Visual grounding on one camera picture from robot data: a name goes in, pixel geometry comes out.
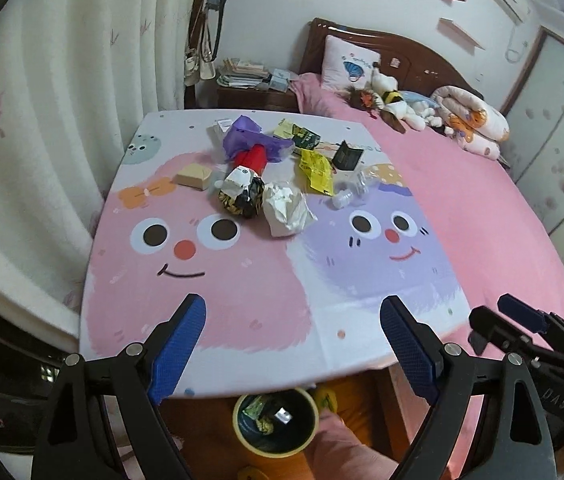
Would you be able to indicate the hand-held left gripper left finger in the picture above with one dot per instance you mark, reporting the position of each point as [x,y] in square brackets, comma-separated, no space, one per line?
[182,345]

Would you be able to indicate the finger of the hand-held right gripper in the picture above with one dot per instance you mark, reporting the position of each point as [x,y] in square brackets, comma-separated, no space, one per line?
[519,310]
[492,330]

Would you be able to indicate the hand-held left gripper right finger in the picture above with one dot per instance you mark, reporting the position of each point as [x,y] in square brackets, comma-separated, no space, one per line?
[404,340]

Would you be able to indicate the yellow rimmed dark bin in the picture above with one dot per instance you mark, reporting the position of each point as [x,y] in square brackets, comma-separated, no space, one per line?
[299,435]

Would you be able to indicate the black gold foil wrapper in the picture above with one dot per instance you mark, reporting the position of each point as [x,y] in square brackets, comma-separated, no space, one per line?
[247,205]

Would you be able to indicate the clear crushed plastic bottle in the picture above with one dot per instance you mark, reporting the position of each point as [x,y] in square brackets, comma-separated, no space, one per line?
[357,187]

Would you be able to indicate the tan small box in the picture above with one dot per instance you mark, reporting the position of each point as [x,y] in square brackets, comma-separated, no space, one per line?
[192,176]

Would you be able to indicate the white plastic bag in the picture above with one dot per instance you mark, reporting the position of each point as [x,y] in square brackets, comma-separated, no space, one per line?
[287,210]

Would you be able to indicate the white printed carton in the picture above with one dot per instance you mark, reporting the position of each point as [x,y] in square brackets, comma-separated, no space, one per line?
[238,180]

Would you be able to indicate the yellow snack wrapper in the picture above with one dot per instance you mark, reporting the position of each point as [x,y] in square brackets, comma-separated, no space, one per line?
[317,170]

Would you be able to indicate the black small box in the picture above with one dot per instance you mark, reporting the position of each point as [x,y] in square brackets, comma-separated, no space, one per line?
[347,156]

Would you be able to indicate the purple plastic bag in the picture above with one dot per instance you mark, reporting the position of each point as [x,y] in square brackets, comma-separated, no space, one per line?
[242,140]

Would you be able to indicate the white blue small box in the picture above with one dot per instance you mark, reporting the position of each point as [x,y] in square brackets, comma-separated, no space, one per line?
[218,127]

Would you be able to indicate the green yellow snack packet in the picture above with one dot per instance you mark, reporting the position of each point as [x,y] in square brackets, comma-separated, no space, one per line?
[304,136]

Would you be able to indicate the cartoon-print board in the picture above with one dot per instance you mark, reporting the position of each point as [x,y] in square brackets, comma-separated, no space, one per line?
[242,285]

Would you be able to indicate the green foil wrapper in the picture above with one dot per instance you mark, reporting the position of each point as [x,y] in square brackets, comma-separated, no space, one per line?
[254,407]

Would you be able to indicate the pink bed sheet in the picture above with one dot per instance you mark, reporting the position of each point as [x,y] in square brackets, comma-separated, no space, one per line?
[462,220]

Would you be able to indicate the white floral wardrobe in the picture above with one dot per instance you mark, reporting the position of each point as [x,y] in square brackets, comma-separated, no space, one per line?
[557,160]

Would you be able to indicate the dark metal rack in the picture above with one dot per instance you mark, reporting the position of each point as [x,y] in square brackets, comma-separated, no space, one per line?
[12,360]

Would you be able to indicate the rolled printed quilt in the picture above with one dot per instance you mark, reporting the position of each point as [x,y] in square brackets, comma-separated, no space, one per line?
[477,120]

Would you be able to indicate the blue white plush toy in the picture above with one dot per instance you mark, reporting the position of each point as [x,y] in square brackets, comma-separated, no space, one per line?
[424,105]

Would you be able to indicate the yellow black bee plush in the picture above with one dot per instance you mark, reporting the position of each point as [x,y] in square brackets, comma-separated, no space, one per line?
[398,102]

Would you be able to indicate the brown plush toy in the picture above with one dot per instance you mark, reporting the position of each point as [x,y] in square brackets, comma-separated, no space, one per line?
[364,100]

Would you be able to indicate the brown wooden nightstand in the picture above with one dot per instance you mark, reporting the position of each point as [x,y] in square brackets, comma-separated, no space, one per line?
[247,99]

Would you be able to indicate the white floral curtain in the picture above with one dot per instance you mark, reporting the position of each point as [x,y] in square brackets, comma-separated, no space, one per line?
[62,110]

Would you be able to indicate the brown wooden headboard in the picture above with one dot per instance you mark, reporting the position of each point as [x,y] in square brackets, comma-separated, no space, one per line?
[412,55]

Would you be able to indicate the white handbag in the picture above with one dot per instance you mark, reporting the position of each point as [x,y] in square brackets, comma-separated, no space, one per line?
[199,67]

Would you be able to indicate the stack of books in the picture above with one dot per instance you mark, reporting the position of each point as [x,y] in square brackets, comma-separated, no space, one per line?
[239,72]

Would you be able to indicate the pale blue tissue box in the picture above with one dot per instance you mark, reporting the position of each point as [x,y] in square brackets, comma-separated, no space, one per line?
[279,80]

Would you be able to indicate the white printed pillow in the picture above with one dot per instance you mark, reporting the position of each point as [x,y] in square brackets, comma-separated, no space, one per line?
[347,62]

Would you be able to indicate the wooden coat rack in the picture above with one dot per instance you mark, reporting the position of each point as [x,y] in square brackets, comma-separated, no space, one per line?
[197,25]

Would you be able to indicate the small pink wall shelf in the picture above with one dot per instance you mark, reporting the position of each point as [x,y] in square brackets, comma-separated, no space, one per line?
[462,34]

